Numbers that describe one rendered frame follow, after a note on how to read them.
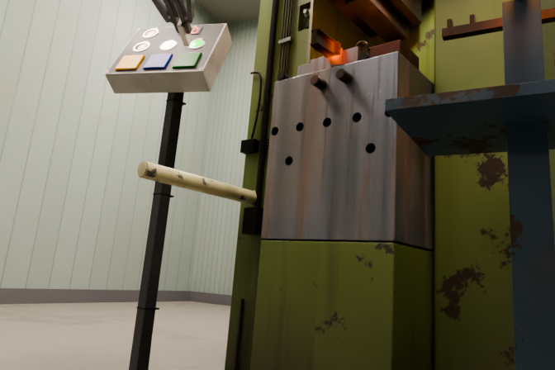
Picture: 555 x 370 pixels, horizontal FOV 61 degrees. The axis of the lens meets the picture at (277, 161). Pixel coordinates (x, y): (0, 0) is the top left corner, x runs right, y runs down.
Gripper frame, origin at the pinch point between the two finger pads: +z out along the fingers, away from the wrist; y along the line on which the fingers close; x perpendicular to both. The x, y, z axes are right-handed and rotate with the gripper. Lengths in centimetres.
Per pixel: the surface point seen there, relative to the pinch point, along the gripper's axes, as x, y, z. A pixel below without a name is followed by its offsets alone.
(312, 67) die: 5.7, 32.5, 16.2
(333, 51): 6.3, 38.4, 10.6
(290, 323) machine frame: -61, 36, 35
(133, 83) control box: 2.8, -25.3, 23.6
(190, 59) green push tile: 8.9, -6.3, 18.4
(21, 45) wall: 163, -242, 158
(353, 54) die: 4.5, 44.0, 9.8
